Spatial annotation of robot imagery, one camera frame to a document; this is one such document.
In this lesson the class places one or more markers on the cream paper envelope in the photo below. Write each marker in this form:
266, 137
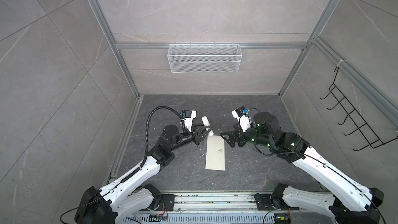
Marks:
215, 153

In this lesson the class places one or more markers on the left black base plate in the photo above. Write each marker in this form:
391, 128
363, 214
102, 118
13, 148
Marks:
164, 202

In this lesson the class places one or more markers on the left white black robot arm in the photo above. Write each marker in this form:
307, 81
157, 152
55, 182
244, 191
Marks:
128, 194

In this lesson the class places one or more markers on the aluminium frame profiles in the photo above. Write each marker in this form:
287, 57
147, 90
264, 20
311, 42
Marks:
385, 105

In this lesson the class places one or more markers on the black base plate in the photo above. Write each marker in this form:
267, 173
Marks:
267, 202
164, 202

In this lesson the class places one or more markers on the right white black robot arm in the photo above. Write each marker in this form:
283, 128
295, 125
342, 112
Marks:
347, 202

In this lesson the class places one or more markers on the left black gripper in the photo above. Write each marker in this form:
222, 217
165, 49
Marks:
196, 134

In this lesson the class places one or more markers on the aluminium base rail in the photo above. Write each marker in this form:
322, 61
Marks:
222, 208

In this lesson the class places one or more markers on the black wire hook rack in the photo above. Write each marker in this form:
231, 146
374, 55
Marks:
371, 138

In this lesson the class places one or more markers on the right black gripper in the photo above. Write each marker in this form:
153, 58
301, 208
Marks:
233, 134

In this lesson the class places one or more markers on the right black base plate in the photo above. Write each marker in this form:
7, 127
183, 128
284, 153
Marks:
267, 202

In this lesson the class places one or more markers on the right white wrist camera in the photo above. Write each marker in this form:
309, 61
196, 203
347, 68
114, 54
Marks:
241, 114

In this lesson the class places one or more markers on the white glue stick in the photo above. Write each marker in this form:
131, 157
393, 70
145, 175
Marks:
207, 130

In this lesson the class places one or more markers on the white wire mesh basket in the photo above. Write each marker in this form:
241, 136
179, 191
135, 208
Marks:
204, 58

